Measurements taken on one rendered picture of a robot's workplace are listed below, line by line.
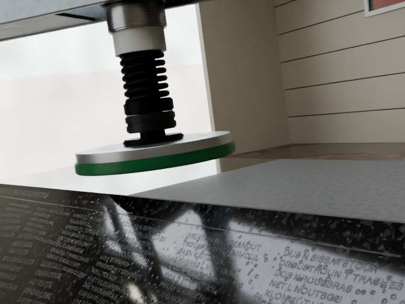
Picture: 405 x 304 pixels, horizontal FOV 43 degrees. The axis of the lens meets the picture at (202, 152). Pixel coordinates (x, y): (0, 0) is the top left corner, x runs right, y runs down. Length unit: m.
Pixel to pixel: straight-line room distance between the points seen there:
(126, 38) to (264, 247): 0.36
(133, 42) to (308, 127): 8.60
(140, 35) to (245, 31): 8.58
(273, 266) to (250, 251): 0.03
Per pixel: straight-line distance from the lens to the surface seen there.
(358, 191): 0.50
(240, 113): 8.97
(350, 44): 8.45
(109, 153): 0.62
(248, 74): 9.14
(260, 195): 0.52
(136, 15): 0.68
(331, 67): 8.74
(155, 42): 0.69
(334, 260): 0.39
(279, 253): 0.42
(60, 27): 0.85
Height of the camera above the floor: 0.90
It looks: 5 degrees down
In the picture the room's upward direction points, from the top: 8 degrees counter-clockwise
